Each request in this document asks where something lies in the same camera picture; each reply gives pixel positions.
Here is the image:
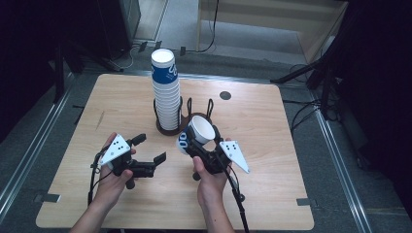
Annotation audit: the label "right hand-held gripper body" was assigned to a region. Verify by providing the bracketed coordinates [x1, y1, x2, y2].
[190, 140, 251, 182]

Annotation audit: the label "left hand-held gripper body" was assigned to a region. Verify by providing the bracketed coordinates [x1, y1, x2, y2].
[99, 133, 157, 190]

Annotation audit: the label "single white blue paper cup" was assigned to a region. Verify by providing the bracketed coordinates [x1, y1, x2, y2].
[176, 115, 217, 155]

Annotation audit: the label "brown cup holder rack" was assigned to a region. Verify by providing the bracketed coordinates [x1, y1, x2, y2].
[153, 96, 216, 137]

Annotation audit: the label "stack of paper cups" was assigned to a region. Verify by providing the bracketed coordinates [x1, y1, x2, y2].
[151, 48, 182, 131]

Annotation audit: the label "person's left hand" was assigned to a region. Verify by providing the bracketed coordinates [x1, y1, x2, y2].
[91, 131, 134, 209]

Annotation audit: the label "person's right hand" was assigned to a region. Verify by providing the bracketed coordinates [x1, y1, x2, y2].
[192, 155, 233, 209]

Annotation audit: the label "grey tape strip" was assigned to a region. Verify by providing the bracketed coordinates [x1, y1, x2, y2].
[33, 192, 62, 204]

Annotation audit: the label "black metal stand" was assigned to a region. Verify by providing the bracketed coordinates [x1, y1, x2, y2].
[269, 38, 349, 121]
[51, 37, 124, 105]

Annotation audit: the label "dark cabinet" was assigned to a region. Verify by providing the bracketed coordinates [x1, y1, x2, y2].
[95, 0, 142, 60]

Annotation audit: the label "light wooden cabinet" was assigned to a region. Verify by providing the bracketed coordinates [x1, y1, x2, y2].
[196, 0, 350, 65]

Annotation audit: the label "left hand-held gripper cable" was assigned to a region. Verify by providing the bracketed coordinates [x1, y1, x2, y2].
[86, 150, 114, 207]

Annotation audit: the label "hand-held gripper cable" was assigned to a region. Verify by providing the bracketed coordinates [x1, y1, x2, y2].
[86, 150, 114, 207]
[223, 168, 251, 233]

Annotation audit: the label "right hand-held gripper cable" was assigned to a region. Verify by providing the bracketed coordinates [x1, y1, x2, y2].
[223, 168, 251, 233]

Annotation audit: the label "black floor cables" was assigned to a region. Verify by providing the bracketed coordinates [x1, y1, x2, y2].
[289, 62, 325, 134]

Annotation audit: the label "white floor cable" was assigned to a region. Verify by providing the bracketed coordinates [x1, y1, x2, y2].
[119, 44, 141, 71]

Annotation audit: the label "aluminium floor rail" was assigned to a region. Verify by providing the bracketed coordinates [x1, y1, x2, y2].
[0, 88, 76, 213]
[309, 91, 373, 233]

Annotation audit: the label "black hanging cable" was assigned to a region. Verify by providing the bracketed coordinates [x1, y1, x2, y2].
[193, 0, 222, 54]

